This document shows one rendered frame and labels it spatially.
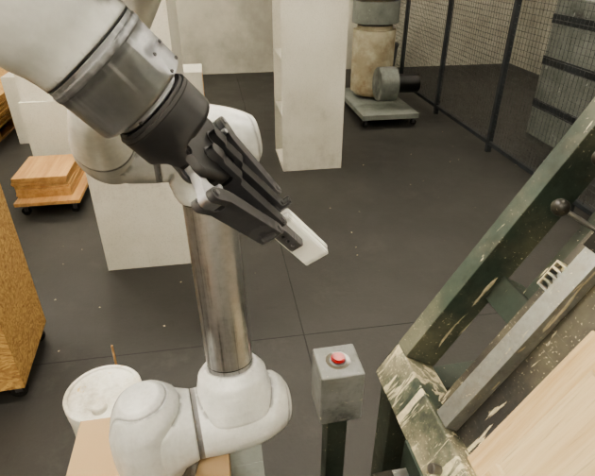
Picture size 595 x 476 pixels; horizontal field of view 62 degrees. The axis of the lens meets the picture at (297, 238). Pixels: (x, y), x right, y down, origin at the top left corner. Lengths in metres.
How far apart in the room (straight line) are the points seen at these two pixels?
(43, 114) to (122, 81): 4.68
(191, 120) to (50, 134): 4.71
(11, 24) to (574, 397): 1.09
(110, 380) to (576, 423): 1.72
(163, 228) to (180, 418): 2.37
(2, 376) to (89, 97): 2.41
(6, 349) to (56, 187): 2.12
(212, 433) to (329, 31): 3.91
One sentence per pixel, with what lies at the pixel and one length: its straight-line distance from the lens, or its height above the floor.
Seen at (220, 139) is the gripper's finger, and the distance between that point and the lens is 0.46.
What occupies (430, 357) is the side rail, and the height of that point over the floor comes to 0.89.
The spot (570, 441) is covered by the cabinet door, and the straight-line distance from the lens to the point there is 1.16.
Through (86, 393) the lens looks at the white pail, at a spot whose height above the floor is 0.36.
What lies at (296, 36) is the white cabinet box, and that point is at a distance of 4.56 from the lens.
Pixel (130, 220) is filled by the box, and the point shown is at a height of 0.37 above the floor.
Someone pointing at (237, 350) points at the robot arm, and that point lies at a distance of 1.07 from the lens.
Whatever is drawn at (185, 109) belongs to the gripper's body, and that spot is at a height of 1.80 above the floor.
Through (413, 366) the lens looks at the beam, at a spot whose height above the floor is 0.90.
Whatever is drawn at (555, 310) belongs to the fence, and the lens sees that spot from 1.21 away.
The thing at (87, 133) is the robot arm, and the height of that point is 1.69.
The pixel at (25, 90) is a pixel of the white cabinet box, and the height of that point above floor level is 0.82.
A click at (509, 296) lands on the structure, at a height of 1.13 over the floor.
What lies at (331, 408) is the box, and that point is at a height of 0.81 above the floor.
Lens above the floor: 1.91
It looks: 31 degrees down
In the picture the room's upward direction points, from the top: straight up
